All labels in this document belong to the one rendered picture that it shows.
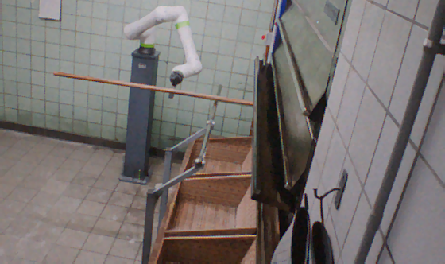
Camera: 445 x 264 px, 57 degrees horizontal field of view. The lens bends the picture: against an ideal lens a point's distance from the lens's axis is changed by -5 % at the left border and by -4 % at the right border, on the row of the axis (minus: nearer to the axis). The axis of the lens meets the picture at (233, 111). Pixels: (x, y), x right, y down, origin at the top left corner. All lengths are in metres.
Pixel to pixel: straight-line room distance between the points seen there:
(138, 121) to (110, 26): 0.97
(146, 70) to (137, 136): 0.61
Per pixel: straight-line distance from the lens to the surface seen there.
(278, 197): 1.45
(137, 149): 3.90
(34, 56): 4.56
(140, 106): 3.73
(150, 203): 2.21
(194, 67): 3.17
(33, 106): 4.74
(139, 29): 3.37
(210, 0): 3.94
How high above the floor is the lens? 2.16
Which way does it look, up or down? 21 degrees down
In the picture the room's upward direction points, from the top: 10 degrees clockwise
